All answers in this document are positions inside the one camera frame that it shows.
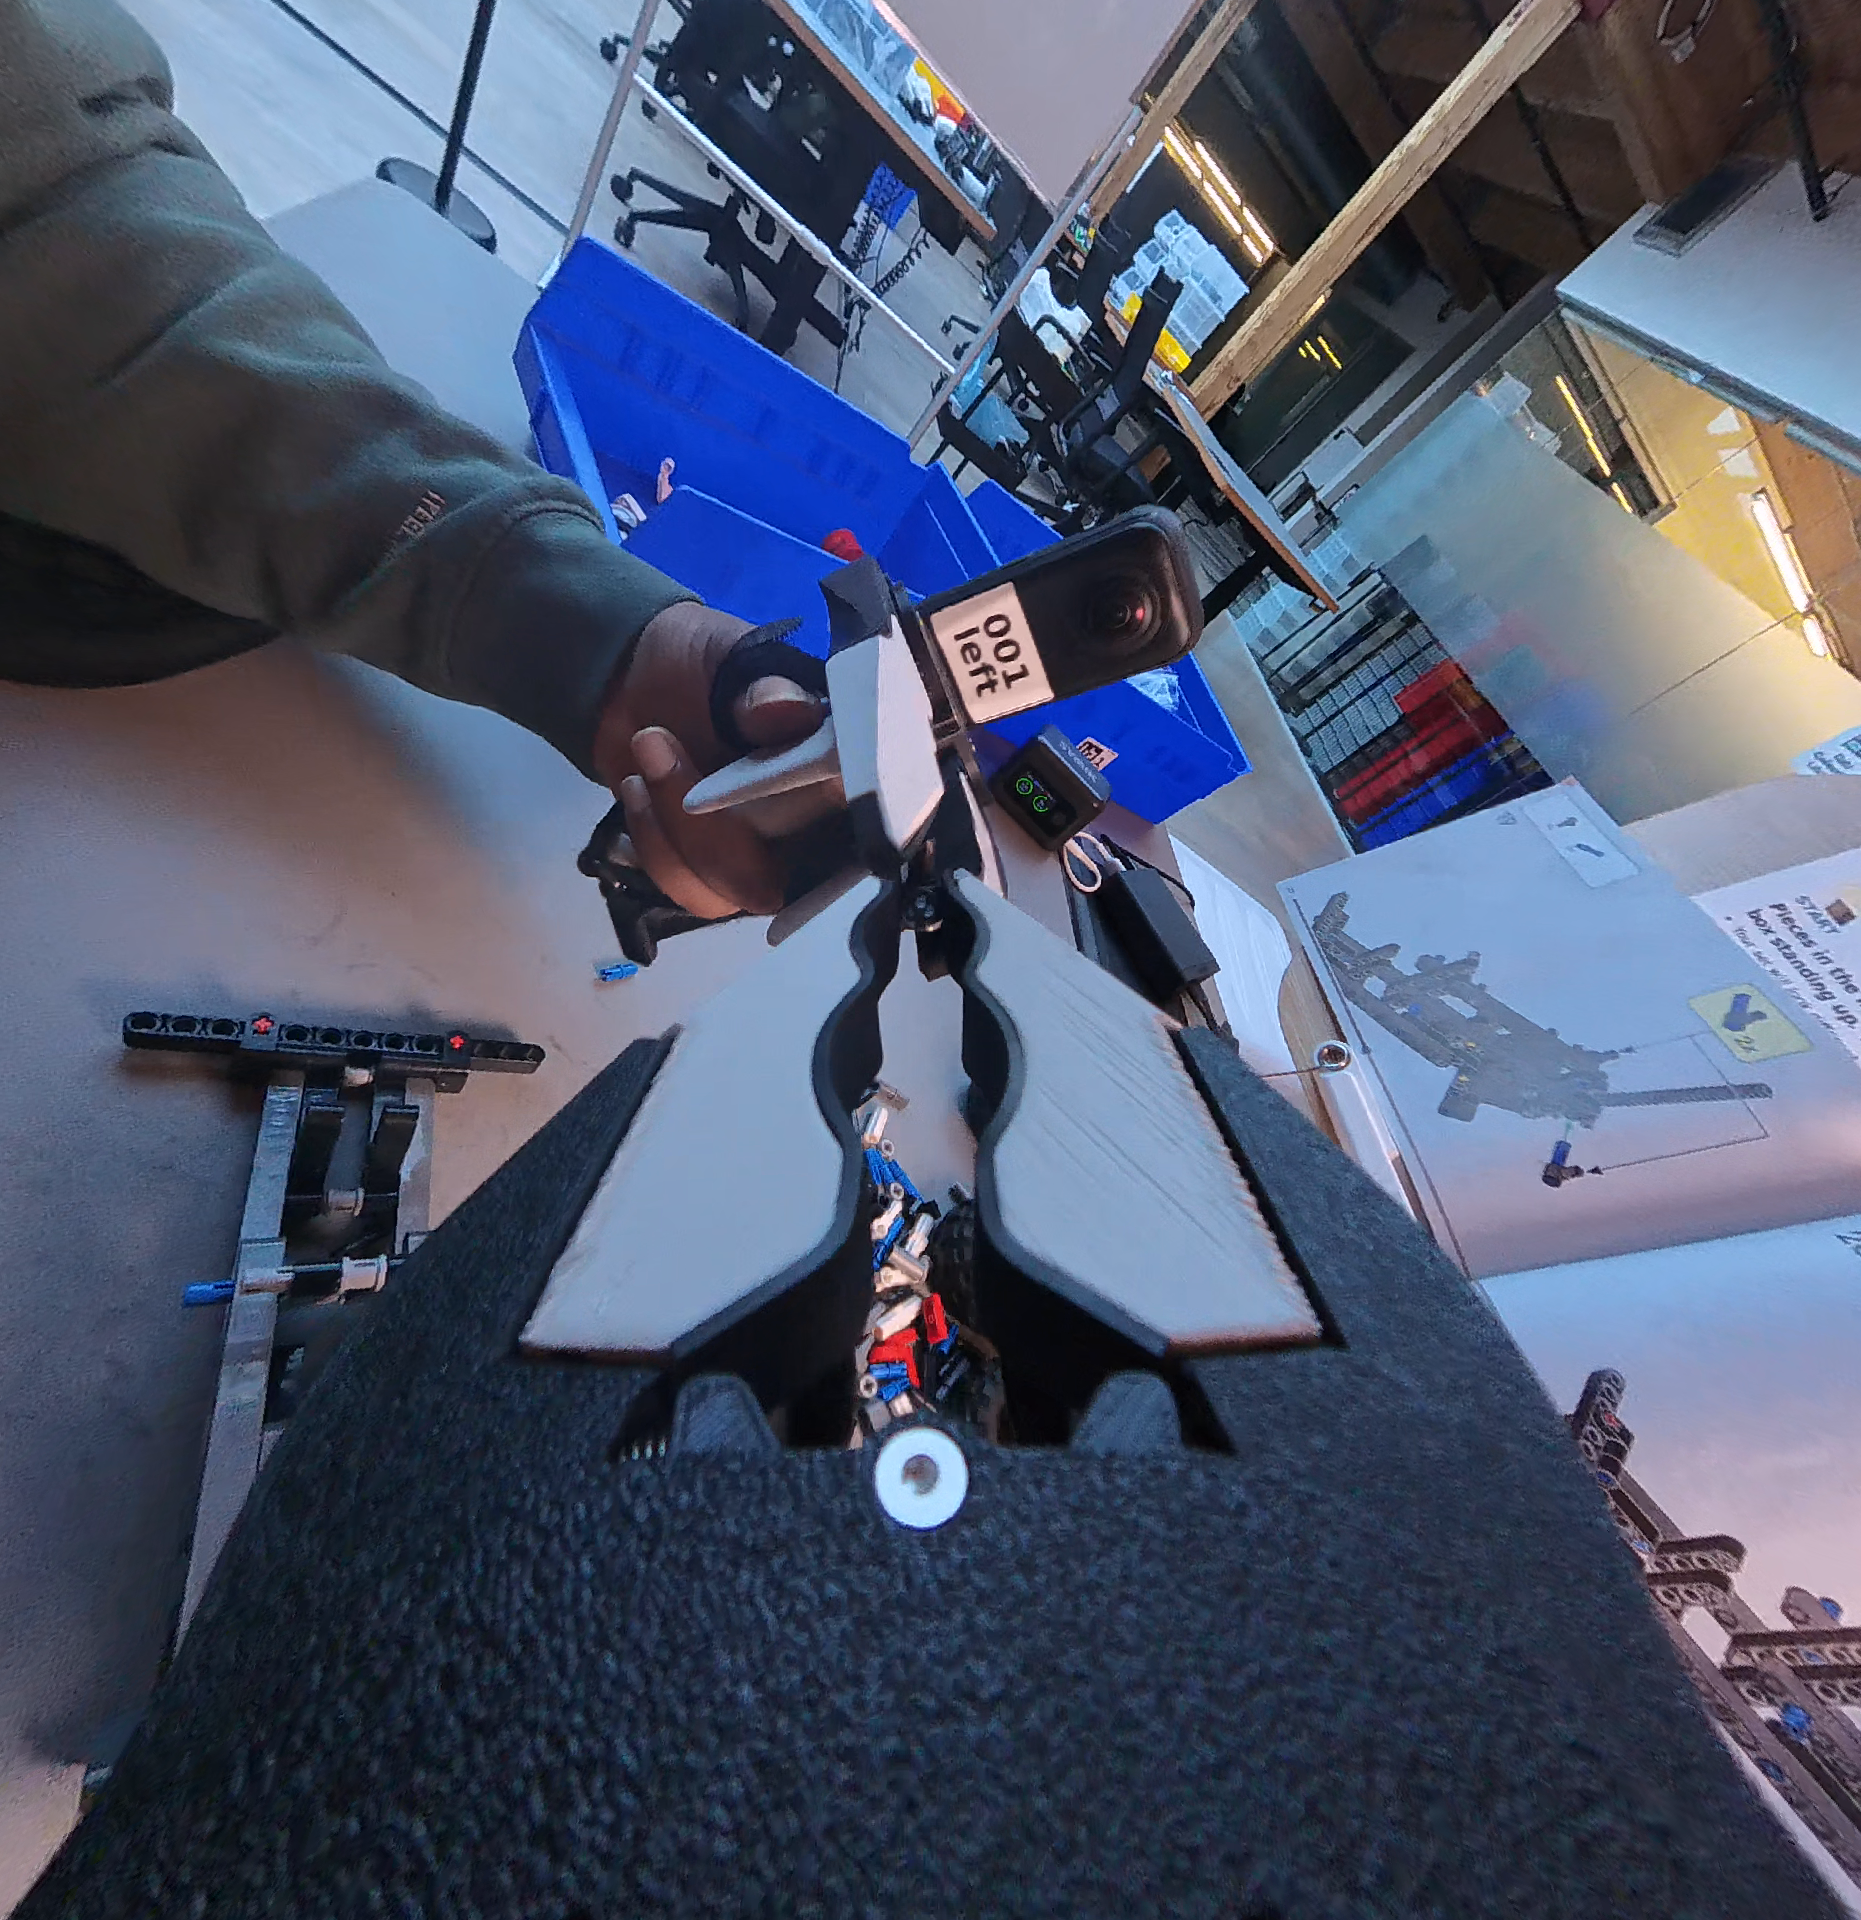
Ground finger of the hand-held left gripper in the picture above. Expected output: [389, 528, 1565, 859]
[766, 873, 888, 952]
[820, 621, 956, 869]

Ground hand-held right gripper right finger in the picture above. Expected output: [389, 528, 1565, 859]
[952, 873, 1326, 1359]

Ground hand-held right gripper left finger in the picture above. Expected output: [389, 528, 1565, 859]
[521, 873, 892, 1364]

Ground pile of small toy parts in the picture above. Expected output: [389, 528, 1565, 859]
[847, 1080, 1009, 1445]

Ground grey black toy chassis assembly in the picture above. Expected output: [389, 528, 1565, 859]
[119, 1009, 548, 1680]

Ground wooden-top desk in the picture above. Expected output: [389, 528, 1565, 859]
[930, 270, 1340, 614]

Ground grey desk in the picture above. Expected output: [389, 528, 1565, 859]
[0, 177, 1320, 1920]

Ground person's left hand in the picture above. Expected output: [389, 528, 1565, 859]
[589, 598, 843, 920]

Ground black timer device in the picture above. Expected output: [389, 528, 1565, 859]
[989, 727, 1114, 853]

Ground white paper sheet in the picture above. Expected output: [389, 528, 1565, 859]
[1170, 837, 1300, 1054]

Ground black power adapter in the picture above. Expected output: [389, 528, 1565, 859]
[1087, 841, 1225, 989]

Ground stack of clear storage boxes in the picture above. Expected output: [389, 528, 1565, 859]
[1099, 207, 1249, 372]

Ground toy instruction booklet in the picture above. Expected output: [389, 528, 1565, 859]
[1275, 780, 1861, 1920]

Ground black office chair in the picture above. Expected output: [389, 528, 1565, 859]
[612, 0, 861, 359]

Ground pale partition board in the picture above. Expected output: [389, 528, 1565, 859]
[882, 0, 1205, 171]

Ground black pole stand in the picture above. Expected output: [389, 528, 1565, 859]
[373, 0, 503, 256]

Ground printed instruction sheet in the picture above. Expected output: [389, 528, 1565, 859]
[1695, 841, 1861, 1070]

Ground wooden post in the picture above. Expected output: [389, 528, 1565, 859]
[1186, 0, 1588, 424]

